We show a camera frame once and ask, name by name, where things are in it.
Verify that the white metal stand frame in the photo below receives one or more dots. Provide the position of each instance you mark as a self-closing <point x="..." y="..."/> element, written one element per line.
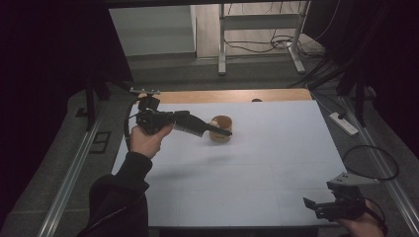
<point x="260" y="23"/>

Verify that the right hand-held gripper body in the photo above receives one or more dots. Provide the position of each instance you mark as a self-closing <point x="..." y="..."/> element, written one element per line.
<point x="346" y="205"/>

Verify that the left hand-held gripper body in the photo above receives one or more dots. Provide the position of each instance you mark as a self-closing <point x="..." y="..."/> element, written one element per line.
<point x="153" y="120"/>

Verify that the small dark knob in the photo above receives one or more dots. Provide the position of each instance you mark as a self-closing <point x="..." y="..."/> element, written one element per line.
<point x="256" y="100"/>

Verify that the grey partition panel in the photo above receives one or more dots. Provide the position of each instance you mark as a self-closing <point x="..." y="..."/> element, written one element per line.
<point x="151" y="31"/>

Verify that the person's left hand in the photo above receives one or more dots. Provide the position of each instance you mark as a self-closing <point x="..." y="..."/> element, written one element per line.
<point x="145" y="143"/>

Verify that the white power strip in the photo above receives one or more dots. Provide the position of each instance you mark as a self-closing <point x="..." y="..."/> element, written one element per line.
<point x="344" y="124"/>

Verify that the wooden table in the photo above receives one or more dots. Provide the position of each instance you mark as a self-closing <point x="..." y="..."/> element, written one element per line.
<point x="214" y="96"/>

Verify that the person's right hand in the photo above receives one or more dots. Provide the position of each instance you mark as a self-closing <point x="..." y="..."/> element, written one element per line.
<point x="362" y="227"/>

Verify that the aluminium floor rail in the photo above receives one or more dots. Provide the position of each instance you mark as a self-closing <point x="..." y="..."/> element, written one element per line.
<point x="70" y="177"/>
<point x="383" y="164"/>

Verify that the wooden cup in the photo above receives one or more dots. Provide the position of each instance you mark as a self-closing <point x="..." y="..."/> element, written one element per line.
<point x="221" y="137"/>

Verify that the black tripod stand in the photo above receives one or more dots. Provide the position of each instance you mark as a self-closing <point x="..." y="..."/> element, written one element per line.
<point x="359" y="95"/>
<point x="89" y="98"/>

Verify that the small cream figure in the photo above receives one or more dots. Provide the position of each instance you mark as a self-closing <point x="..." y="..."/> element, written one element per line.
<point x="214" y="123"/>

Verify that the dark curtain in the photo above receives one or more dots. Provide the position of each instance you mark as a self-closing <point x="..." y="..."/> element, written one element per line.
<point x="49" y="49"/>
<point x="388" y="49"/>

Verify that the white table mat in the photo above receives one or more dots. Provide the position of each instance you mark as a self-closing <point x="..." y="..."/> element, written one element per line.
<point x="263" y="177"/>

